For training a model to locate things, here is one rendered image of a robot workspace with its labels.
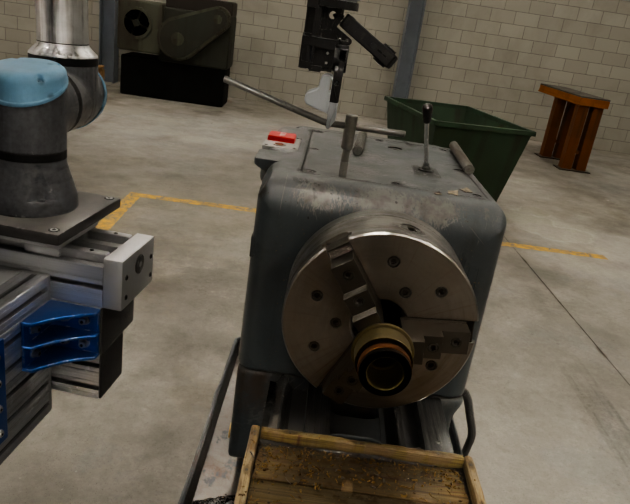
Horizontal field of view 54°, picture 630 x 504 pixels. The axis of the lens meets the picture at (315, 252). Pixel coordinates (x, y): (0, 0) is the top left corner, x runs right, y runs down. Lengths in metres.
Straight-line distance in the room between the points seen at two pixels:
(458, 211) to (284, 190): 0.31
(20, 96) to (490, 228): 0.80
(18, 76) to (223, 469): 0.93
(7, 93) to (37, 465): 1.56
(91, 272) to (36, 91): 0.29
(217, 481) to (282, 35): 9.74
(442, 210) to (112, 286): 0.58
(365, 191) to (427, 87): 9.95
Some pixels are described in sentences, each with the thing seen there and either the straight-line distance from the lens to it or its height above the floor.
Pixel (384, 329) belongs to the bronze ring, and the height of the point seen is 1.12.
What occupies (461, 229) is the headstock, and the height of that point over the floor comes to 1.21.
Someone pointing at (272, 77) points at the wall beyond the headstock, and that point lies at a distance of 10.90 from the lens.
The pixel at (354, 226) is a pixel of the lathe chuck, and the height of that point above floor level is 1.22.
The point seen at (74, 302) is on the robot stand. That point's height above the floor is 1.03.
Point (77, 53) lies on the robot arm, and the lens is 1.20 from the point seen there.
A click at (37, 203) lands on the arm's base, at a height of 1.19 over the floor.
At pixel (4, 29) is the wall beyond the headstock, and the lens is 11.95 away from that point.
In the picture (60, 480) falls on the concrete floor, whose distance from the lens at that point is 2.33.
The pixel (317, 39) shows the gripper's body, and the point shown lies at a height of 1.49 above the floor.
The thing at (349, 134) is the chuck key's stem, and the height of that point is 1.34.
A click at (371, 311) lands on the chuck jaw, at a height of 1.14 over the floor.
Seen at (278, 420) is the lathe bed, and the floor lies 0.86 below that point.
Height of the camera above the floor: 1.53
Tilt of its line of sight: 21 degrees down
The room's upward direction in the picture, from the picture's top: 9 degrees clockwise
